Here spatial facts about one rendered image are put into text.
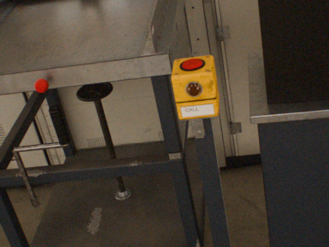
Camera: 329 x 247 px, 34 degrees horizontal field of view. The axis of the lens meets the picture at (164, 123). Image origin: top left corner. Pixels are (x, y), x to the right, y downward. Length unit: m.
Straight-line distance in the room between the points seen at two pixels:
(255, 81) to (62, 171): 0.59
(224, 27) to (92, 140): 0.73
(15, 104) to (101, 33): 0.85
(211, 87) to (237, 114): 1.08
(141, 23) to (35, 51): 0.29
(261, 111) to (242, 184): 1.03
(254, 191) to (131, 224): 0.55
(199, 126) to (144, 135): 1.11
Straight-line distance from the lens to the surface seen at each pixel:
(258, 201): 2.08
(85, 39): 1.44
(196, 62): 1.04
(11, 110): 2.25
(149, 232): 1.78
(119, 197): 1.93
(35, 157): 2.35
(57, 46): 1.44
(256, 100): 1.20
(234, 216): 2.03
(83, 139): 2.26
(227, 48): 1.97
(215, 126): 2.15
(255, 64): 1.36
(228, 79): 2.03
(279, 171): 1.24
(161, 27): 1.39
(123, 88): 2.09
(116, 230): 1.82
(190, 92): 1.02
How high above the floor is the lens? 1.35
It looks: 31 degrees down
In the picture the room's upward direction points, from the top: 12 degrees counter-clockwise
